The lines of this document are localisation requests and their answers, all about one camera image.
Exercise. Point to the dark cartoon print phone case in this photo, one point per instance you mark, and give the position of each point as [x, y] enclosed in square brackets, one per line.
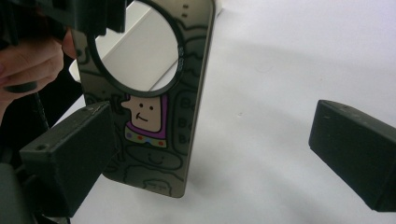
[149, 124]

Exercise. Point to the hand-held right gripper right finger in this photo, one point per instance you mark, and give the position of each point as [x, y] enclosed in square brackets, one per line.
[355, 155]

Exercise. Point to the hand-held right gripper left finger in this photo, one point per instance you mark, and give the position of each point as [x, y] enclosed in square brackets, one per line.
[68, 161]

